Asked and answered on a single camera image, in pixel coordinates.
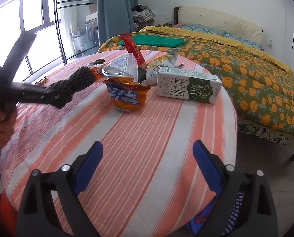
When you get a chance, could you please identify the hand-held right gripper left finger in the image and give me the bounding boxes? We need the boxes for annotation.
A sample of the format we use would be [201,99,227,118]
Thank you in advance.
[16,141,104,237]

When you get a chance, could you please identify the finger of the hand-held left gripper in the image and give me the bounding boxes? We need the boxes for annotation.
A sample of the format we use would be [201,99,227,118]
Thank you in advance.
[12,66,96,109]
[0,31,37,83]

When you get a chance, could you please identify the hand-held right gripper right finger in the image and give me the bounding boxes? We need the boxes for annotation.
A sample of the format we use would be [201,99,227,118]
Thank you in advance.
[192,139,279,237]

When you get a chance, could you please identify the orange instant noodle cup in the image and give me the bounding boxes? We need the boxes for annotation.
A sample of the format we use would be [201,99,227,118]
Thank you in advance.
[102,67,151,113]

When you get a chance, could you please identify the orange white plastic bag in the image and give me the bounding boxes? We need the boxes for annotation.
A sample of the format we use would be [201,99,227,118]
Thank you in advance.
[142,54,184,85]

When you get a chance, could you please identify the person's left hand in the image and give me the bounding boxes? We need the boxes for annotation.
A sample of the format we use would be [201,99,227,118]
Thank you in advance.
[0,102,17,149]

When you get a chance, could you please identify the small orange snack packet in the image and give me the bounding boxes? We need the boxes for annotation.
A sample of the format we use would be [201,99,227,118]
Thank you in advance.
[89,64,108,81]

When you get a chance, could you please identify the stainless steel bin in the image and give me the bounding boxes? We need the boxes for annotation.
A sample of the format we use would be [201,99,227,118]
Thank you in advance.
[70,31,87,55]

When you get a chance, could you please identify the black framed window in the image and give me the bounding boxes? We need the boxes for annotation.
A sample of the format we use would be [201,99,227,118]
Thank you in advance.
[0,0,64,84]

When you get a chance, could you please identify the orange striped tablecloth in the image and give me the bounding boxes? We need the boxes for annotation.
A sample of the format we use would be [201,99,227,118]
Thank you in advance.
[0,49,237,237]

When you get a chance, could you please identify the washing machine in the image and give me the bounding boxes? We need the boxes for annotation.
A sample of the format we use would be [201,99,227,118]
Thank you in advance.
[85,15,99,52]

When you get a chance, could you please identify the clear plastic food container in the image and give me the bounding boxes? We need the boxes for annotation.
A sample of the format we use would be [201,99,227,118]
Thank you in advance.
[110,53,139,82]

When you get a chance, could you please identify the dark floral bed sheet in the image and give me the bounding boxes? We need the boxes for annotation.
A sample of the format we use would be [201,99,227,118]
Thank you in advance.
[237,122,294,153]

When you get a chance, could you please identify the white sheer curtain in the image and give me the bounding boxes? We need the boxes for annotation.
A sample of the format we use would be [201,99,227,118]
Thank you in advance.
[59,0,99,55]

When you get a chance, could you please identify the red snack wrapper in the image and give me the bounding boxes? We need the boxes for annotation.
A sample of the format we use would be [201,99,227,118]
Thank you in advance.
[119,33,147,68]

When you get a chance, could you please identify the green white milk carton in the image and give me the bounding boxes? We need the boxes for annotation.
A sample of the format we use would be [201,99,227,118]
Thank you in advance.
[157,67,223,104]

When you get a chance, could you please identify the teal curtain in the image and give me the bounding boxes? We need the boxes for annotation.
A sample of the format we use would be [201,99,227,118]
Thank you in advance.
[98,0,137,47]

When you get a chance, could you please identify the orange floor mat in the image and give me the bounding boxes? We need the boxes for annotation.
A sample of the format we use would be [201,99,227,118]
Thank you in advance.
[0,192,19,237]

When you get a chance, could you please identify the green folded cloth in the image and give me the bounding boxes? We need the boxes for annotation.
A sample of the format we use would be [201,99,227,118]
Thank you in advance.
[117,35,184,47]

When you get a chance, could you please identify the bed with orange-patterned quilt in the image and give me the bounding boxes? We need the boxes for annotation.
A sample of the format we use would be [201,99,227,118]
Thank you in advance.
[98,31,294,135]

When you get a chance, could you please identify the pile of clothes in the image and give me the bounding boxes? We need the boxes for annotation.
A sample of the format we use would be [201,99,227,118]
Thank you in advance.
[132,4,156,24]

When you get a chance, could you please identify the teal floral pillow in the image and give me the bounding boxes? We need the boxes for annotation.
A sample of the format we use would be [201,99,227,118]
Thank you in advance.
[180,25,219,35]
[223,32,261,49]

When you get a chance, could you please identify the cream headboard cushion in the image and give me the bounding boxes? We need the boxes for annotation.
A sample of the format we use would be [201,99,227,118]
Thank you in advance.
[178,6,264,45]

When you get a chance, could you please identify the black metal rack frame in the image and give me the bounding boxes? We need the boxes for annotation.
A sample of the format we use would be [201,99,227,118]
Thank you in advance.
[53,0,99,66]

